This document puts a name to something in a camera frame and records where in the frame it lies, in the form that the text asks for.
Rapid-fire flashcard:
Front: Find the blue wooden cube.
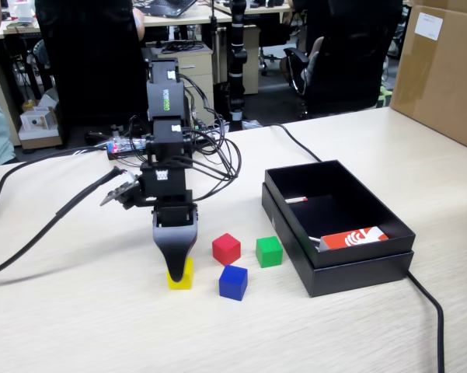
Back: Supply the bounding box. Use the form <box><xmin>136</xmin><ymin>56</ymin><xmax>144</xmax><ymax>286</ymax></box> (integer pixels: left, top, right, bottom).
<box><xmin>218</xmin><ymin>264</ymin><xmax>249</xmax><ymax>302</ymax></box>

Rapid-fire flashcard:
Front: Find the green wooden cube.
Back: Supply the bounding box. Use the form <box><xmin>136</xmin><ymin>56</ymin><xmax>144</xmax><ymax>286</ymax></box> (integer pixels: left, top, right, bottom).
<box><xmin>255</xmin><ymin>235</ymin><xmax>284</xmax><ymax>269</ymax></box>

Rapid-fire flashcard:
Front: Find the white carton with small boxes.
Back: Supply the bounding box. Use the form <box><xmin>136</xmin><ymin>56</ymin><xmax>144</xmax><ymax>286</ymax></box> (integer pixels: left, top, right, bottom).
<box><xmin>17</xmin><ymin>106</ymin><xmax>61</xmax><ymax>151</ymax></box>

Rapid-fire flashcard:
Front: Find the large brown cardboard box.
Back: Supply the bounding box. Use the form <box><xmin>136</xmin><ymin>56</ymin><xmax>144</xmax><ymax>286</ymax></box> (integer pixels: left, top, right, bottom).
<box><xmin>389</xmin><ymin>0</ymin><xmax>467</xmax><ymax>155</ymax></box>

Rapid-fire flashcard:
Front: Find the black office chair with armrest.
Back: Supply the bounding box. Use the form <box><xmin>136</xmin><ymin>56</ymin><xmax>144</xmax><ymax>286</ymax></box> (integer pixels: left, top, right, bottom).
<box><xmin>282</xmin><ymin>0</ymin><xmax>404</xmax><ymax>120</ymax></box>

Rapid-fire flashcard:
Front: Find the narrow beige cabinet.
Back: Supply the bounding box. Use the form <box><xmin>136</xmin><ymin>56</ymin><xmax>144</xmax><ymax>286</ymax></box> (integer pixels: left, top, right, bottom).
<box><xmin>241</xmin><ymin>23</ymin><xmax>262</xmax><ymax>96</ymax></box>

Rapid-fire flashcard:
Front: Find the black white jointed pole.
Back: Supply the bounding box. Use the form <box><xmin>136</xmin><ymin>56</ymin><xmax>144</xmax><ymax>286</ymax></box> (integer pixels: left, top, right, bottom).
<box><xmin>225</xmin><ymin>0</ymin><xmax>249</xmax><ymax>132</ymax></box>

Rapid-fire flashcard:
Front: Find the red wooden cube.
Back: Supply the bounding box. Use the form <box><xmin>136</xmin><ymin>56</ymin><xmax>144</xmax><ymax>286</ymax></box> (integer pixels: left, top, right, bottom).
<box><xmin>211</xmin><ymin>232</ymin><xmax>242</xmax><ymax>267</ymax></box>

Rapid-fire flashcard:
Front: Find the red white small packet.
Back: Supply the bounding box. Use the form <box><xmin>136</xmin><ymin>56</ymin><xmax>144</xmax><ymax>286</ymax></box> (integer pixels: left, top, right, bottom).
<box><xmin>319</xmin><ymin>225</ymin><xmax>390</xmax><ymax>253</ymax></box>

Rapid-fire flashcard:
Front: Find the black cardboard box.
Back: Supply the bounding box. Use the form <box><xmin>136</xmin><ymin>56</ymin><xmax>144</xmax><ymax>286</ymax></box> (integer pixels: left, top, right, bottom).
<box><xmin>260</xmin><ymin>158</ymin><xmax>417</xmax><ymax>299</ymax></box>

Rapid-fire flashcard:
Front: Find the robot base controller board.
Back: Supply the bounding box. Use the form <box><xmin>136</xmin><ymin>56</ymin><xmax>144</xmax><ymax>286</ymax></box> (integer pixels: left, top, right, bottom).
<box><xmin>106</xmin><ymin>134</ymin><xmax>218</xmax><ymax>161</ymax></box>

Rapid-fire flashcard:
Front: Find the seated person in dark clothes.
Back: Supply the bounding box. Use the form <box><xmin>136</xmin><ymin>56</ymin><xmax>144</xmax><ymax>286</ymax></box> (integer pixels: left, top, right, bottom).
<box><xmin>278</xmin><ymin>0</ymin><xmax>335</xmax><ymax>89</ymax></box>

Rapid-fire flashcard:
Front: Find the person behind tall chair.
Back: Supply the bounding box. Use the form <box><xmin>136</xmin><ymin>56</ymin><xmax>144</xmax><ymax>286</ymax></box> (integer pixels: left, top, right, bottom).
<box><xmin>131</xmin><ymin>6</ymin><xmax>146</xmax><ymax>42</ymax></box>

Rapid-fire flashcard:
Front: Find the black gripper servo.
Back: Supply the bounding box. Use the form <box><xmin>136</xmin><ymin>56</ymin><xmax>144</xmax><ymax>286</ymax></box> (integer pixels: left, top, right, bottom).
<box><xmin>135</xmin><ymin>161</ymin><xmax>200</xmax><ymax>284</ymax></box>

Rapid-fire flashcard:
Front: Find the black power cable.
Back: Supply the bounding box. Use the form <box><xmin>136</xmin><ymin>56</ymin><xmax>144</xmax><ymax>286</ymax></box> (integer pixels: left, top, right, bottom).
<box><xmin>262</xmin><ymin>123</ymin><xmax>446</xmax><ymax>373</ymax></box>

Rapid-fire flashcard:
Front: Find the tall-backed black office chair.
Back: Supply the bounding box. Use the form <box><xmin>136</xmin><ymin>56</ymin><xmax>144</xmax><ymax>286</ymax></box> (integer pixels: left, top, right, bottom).
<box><xmin>33</xmin><ymin>0</ymin><xmax>151</xmax><ymax>139</ymax></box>

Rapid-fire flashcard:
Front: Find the yellow wooden cube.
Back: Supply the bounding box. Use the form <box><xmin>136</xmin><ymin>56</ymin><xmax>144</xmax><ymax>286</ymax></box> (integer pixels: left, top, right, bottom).
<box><xmin>166</xmin><ymin>256</ymin><xmax>195</xmax><ymax>291</ymax></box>

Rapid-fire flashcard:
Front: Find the beige office desk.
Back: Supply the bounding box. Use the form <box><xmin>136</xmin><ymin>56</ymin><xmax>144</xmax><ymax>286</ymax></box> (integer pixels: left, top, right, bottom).
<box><xmin>0</xmin><ymin>11</ymin><xmax>234</xmax><ymax>40</ymax></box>

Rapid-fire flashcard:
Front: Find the beige drawer cabinet with cables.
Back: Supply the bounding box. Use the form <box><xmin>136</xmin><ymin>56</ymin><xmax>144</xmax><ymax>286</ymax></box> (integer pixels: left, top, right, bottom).
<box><xmin>145</xmin><ymin>41</ymin><xmax>215</xmax><ymax>117</ymax></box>

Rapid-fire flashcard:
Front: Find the black laptop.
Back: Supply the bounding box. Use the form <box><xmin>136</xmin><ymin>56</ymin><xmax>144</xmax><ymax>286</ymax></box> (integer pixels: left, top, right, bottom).
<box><xmin>133</xmin><ymin>0</ymin><xmax>199</xmax><ymax>19</ymax></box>

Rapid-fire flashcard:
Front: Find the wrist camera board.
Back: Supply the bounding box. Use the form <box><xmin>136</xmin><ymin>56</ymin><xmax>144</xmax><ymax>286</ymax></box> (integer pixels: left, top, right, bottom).
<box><xmin>99</xmin><ymin>170</ymin><xmax>141</xmax><ymax>211</ymax></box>

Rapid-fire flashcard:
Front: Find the thick black camera cable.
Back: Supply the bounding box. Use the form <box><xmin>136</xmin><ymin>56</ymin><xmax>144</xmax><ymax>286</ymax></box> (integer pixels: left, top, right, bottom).
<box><xmin>0</xmin><ymin>145</ymin><xmax>138</xmax><ymax>279</ymax></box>

